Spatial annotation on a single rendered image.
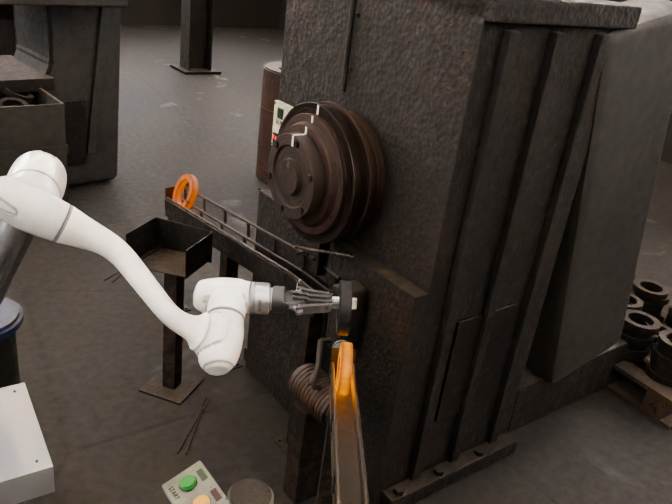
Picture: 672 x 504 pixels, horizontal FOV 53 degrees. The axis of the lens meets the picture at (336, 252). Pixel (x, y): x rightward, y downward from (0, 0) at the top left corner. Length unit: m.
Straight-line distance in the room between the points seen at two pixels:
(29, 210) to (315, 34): 1.21
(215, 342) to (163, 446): 1.09
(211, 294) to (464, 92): 0.88
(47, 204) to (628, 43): 1.79
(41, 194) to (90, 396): 1.44
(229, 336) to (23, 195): 0.59
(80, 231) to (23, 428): 0.70
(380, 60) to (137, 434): 1.68
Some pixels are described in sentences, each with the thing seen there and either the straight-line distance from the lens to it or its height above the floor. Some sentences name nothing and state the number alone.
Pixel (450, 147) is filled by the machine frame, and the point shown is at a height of 1.34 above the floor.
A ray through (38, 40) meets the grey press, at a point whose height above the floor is 0.98.
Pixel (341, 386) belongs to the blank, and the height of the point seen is 0.70.
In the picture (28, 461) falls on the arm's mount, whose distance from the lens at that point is 2.13.
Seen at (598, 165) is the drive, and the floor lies 1.23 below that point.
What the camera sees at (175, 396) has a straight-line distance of 3.01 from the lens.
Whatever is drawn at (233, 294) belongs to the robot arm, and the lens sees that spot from 1.85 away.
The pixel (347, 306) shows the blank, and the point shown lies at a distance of 1.84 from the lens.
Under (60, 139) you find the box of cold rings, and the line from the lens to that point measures 4.47.
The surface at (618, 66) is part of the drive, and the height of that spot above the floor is 1.57.
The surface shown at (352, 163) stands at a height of 1.22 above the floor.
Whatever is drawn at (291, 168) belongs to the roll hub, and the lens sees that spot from 2.21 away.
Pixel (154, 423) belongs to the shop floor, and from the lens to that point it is 2.90.
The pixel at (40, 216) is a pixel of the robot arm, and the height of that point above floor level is 1.17.
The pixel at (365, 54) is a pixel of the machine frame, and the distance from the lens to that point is 2.27.
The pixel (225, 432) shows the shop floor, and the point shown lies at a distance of 2.85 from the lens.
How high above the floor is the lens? 1.85
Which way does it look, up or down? 25 degrees down
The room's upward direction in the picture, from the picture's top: 8 degrees clockwise
